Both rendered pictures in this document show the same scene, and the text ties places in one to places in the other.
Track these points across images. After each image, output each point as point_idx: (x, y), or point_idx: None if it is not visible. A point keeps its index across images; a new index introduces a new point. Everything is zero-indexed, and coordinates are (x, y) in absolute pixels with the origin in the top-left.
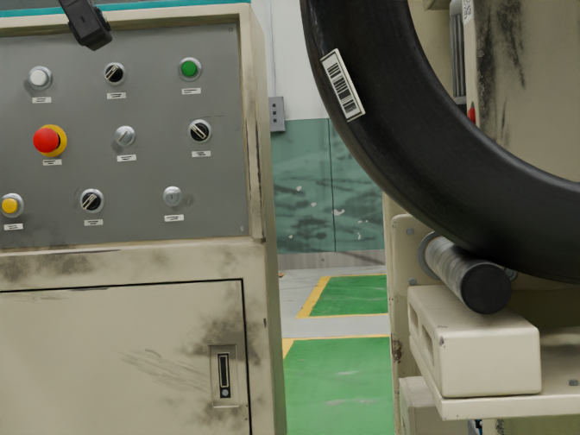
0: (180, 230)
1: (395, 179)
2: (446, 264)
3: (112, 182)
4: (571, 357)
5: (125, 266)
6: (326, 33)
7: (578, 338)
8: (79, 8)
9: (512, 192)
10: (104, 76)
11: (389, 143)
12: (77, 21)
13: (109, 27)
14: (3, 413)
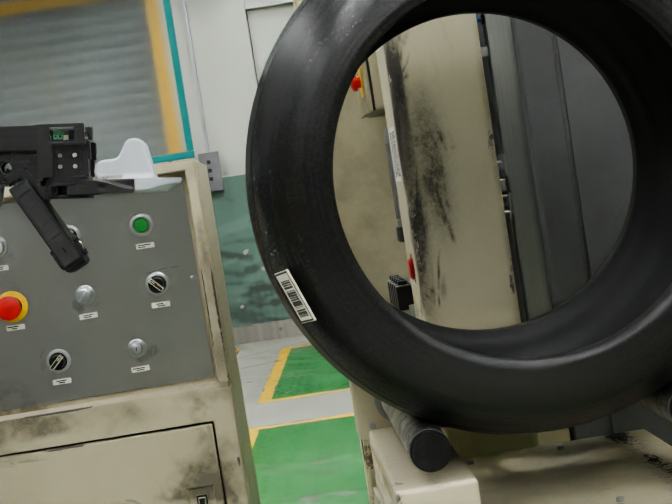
0: (148, 380)
1: (347, 367)
2: (398, 422)
3: (77, 340)
4: (513, 487)
5: (98, 422)
6: (277, 252)
7: (521, 464)
8: (60, 241)
9: (443, 372)
10: None
11: (339, 340)
12: (59, 252)
13: (86, 250)
14: None
